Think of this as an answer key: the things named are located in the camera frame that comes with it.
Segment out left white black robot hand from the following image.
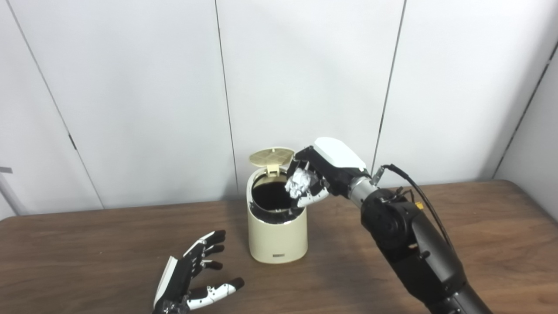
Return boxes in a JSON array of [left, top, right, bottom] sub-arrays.
[[153, 230, 245, 314]]

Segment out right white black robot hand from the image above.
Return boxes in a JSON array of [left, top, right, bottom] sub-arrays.
[[286, 137, 371, 208]]

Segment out white paper ball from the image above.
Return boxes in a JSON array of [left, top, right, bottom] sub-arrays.
[[286, 169, 319, 199]]

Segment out round cream bin lid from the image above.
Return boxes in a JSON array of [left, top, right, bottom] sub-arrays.
[[249, 147, 296, 177]]

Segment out cream-colored bin body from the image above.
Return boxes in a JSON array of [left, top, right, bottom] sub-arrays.
[[246, 167, 308, 264]]

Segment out white slanted wall post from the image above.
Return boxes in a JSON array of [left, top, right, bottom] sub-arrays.
[[0, 167, 23, 216]]

